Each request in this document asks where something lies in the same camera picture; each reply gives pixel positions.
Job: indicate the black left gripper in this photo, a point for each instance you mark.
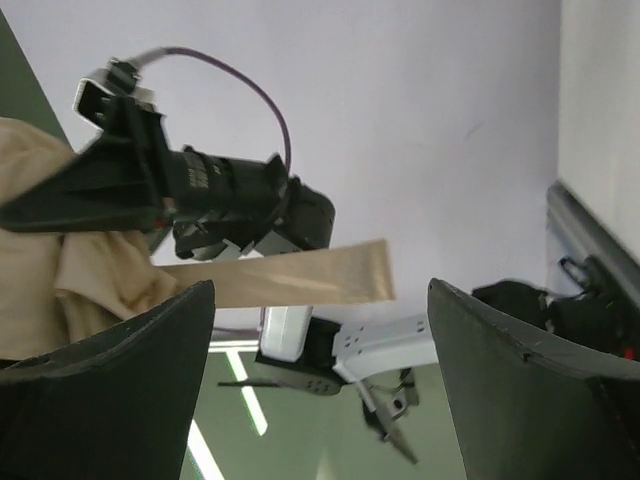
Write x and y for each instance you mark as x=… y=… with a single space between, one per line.
x=116 y=186

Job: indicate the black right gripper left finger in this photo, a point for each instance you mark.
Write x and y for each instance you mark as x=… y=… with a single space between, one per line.
x=116 y=405

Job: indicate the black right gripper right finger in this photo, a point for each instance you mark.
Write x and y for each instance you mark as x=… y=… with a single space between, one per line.
x=527 y=404

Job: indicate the beige and black folding umbrella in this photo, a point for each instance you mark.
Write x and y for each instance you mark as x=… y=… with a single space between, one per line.
x=100 y=280

